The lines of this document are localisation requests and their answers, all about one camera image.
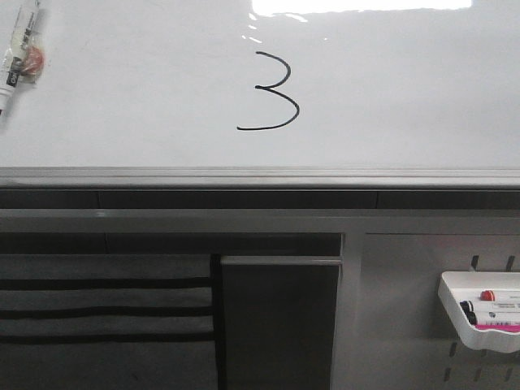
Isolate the white plastic tray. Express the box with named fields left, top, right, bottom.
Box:
left=438, top=271, right=519, bottom=353

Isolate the grey striped fabric organizer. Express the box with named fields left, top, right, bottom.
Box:
left=1, top=254, right=227, bottom=389

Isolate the dark grey panel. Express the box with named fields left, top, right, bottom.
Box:
left=223, top=262, right=340, bottom=389

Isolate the pink whiteboard eraser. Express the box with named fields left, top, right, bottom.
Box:
left=474, top=324, right=520, bottom=332

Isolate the lower black capped marker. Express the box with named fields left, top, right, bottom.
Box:
left=466, top=311, right=520, bottom=326

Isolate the white glossy whiteboard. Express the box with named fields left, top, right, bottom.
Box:
left=1, top=1, right=519, bottom=189

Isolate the black capped marker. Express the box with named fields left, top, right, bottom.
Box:
left=466, top=311, right=520, bottom=326
left=459, top=301, right=519, bottom=313

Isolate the upper black capped marker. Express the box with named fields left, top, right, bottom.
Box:
left=459, top=301, right=519, bottom=313

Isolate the white pegboard panel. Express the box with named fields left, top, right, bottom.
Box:
left=331, top=234, right=519, bottom=389

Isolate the red capped marker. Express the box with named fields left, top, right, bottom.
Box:
left=480, top=290, right=520, bottom=302

